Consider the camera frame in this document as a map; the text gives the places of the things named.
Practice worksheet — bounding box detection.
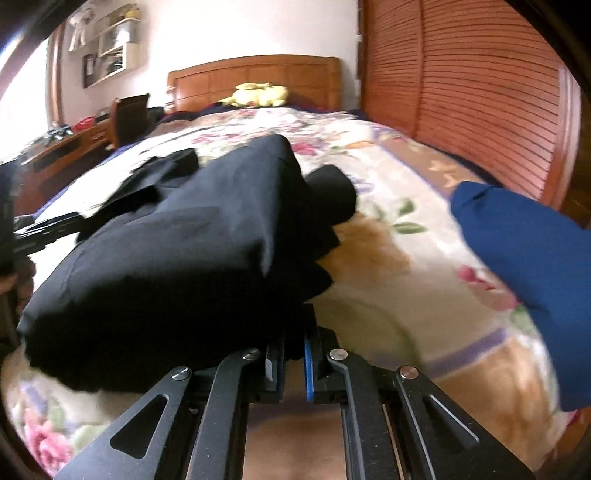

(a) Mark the floral blanket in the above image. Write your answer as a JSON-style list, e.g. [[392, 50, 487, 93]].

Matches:
[[9, 106, 583, 480]]

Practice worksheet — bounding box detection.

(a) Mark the wooden chair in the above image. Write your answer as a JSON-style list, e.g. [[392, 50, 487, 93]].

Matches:
[[108, 93, 165, 149]]

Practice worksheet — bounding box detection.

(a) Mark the wooden bed headboard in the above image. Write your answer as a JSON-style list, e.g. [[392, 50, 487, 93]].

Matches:
[[166, 55, 342, 114]]

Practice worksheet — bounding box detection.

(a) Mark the wooden desk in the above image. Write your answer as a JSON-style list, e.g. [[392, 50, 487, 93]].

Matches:
[[14, 121, 114, 214]]

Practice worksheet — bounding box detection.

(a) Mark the window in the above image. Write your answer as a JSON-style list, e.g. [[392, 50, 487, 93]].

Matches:
[[0, 37, 59, 158]]

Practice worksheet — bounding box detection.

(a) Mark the beige knotted cloth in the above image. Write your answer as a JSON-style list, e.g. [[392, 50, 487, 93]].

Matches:
[[68, 2, 96, 52]]

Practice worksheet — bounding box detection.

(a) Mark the yellow plush toy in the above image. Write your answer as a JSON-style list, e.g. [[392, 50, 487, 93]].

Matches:
[[219, 83, 291, 110]]

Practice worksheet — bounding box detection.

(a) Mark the person's left hand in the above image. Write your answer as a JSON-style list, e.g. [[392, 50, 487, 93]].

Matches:
[[0, 257, 37, 319]]

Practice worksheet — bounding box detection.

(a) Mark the black coat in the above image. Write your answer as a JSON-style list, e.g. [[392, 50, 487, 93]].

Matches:
[[16, 134, 358, 394]]

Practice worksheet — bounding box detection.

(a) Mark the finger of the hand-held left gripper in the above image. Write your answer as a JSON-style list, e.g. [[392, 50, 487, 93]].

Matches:
[[14, 210, 90, 256]]

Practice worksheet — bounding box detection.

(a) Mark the blue garment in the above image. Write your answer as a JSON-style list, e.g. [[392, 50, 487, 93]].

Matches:
[[450, 181, 591, 412]]

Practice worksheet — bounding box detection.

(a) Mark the wooden slatted wardrobe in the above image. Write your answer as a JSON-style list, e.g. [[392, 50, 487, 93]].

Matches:
[[358, 0, 583, 209]]

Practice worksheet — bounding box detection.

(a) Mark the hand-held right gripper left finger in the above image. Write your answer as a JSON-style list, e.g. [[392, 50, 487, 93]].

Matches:
[[53, 344, 287, 480]]

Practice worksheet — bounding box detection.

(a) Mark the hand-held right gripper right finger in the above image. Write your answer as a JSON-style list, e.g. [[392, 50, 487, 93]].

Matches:
[[302, 325, 536, 480]]

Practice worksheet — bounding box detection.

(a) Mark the white wall shelf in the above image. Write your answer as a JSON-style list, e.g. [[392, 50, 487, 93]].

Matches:
[[81, 4, 140, 89]]

